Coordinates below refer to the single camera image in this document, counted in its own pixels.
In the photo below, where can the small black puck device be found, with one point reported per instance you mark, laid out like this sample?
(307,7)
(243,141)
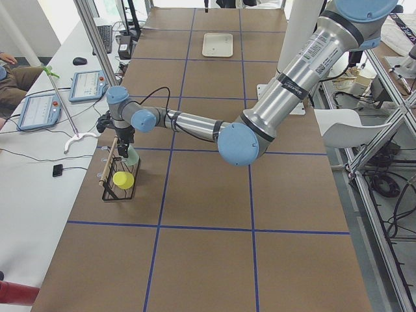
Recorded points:
(57,170)

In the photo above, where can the black power adapter box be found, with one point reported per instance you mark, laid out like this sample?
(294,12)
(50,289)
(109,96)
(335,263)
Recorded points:
(125,46)

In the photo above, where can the white chair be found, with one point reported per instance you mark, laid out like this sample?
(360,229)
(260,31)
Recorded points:
(342,128)

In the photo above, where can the far teach pendant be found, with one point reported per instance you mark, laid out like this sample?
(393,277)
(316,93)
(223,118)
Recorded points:
(86,86)

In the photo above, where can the near teach pendant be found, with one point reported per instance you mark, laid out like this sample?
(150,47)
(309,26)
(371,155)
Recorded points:
(39,111)

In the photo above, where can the black keyboard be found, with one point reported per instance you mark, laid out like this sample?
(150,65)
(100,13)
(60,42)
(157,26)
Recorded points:
(105,32)

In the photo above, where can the aluminium frame post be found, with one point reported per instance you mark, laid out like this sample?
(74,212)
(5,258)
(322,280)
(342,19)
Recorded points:
(91,29)

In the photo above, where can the reacher grabber stick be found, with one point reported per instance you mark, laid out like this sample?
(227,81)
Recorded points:
(77,136)

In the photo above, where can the green cup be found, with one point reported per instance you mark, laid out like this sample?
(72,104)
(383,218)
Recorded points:
(132,156)

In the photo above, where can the black computer mouse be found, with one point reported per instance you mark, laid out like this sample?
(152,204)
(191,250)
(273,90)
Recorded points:
(79,61)

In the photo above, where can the seated person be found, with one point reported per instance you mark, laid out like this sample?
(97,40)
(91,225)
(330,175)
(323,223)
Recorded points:
(15,82)

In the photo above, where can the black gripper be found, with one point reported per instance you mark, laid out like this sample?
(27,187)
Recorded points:
(125,134)

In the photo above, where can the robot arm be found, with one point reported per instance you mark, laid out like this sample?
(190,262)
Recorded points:
(342,26)

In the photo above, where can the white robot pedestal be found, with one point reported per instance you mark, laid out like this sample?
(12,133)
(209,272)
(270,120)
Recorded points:
(301,25)

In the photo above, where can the red bottle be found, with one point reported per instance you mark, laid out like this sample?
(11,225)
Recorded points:
(17,294)

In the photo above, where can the black wire cup rack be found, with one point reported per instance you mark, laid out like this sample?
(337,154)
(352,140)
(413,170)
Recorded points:
(115,163)

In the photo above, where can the yellow cup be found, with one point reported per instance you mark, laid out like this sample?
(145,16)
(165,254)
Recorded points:
(123,180)

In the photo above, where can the cream plastic tray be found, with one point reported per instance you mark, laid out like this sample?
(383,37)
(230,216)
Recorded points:
(217,45)

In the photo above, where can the teach pendant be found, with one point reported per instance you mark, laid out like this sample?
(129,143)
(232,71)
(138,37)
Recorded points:
(39,111)
(86,86)

